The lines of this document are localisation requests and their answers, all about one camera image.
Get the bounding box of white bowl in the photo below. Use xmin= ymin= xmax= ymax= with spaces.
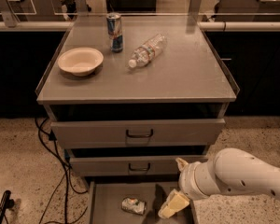
xmin=57 ymin=48 xmax=104 ymax=77

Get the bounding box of grey drawer cabinet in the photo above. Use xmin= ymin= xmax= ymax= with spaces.
xmin=35 ymin=13 xmax=241 ymax=224

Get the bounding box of right metal post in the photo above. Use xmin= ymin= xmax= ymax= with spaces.
xmin=188 ymin=0 xmax=205 ymax=15

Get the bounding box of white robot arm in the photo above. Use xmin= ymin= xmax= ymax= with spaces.
xmin=158 ymin=148 xmax=280 ymax=219

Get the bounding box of middle grey drawer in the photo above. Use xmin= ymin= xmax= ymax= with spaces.
xmin=68 ymin=154 xmax=209 ymax=177

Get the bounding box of top grey drawer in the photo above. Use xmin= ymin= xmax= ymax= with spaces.
xmin=51 ymin=119 xmax=225 ymax=149

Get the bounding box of black stand foot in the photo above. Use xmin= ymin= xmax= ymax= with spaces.
xmin=0 ymin=190 xmax=15 ymax=224

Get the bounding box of crushed 7up can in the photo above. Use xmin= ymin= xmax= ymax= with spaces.
xmin=121 ymin=197 xmax=147 ymax=215

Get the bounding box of white horizontal rail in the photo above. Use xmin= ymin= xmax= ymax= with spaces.
xmin=0 ymin=21 xmax=280 ymax=32

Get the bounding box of far left metal post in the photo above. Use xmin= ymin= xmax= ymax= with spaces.
xmin=0 ymin=0 xmax=18 ymax=28

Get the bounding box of black floor cable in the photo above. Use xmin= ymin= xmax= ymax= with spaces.
xmin=34 ymin=117 xmax=89 ymax=224

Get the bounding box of bottom grey drawer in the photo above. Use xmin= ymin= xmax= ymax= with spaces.
xmin=86 ymin=181 xmax=196 ymax=224

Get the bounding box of blue silver energy drink can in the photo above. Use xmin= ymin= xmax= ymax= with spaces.
xmin=106 ymin=13 xmax=123 ymax=52

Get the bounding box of grey drawer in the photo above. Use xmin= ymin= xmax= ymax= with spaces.
xmin=51 ymin=119 xmax=225 ymax=149
xmin=68 ymin=154 xmax=209 ymax=177
xmin=86 ymin=181 xmax=196 ymax=224

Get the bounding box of clear plastic water bottle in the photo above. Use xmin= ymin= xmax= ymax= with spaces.
xmin=128 ymin=34 xmax=167 ymax=69

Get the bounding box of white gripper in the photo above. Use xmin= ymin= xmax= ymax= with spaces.
xmin=158 ymin=158 xmax=218 ymax=219

